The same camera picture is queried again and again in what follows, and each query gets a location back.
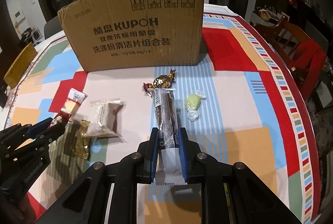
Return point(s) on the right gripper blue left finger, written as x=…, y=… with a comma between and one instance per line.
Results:
x=154, y=140

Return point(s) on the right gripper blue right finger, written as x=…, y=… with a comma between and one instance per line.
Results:
x=184, y=153

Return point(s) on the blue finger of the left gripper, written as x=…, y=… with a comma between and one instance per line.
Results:
x=51, y=134
x=37, y=129

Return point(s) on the red snack packet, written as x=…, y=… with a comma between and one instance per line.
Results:
x=62, y=117

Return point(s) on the brown chocolate wafer bar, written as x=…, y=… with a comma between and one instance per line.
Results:
x=169, y=170

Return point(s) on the white pastry packet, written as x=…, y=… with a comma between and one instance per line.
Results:
x=101, y=122

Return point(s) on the gold foil snack packet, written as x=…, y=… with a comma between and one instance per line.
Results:
x=82, y=145

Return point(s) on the green wrapped candy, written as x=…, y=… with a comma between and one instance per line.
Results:
x=192, y=104

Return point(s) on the white yellow cracker packet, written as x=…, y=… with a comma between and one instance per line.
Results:
x=74, y=100

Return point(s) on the gold foil wrapped candy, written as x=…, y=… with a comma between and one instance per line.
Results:
x=161, y=82

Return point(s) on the woven tissue box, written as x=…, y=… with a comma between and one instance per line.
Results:
x=20, y=65

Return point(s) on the colourful patterned tablecloth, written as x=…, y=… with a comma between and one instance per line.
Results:
x=253, y=112

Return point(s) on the grey dining chair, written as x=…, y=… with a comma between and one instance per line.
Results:
x=52, y=27

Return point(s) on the brown cardboard box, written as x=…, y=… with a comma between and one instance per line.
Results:
x=113, y=34

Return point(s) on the red wooden chair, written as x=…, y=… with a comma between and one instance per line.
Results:
x=301, y=54

